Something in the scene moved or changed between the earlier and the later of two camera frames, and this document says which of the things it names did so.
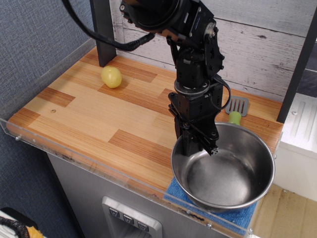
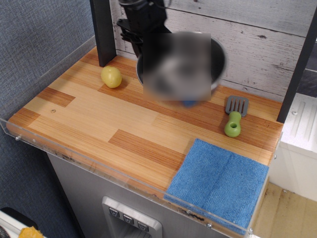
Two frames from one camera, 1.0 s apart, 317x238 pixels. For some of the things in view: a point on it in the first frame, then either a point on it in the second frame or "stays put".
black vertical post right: (293, 84) stays put
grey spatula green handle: (237, 107) stays put
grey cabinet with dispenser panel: (104, 206) stays put
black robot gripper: (196, 103) -> (143, 16)
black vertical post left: (103, 24) stays put
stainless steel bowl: (237, 176) -> (139, 67)
